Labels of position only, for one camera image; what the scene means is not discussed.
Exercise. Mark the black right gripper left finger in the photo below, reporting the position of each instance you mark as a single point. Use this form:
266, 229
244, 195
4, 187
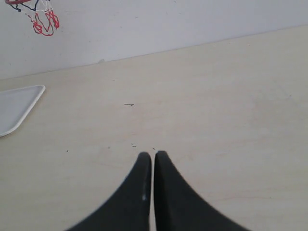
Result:
129, 207

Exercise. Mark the white rectangular tray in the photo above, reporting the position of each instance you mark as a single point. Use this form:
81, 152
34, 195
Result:
15, 105

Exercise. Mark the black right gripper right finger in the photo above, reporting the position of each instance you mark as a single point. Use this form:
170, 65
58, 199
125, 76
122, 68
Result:
178, 207

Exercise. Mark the red mini basketball hoop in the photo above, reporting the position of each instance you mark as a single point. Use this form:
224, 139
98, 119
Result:
40, 13

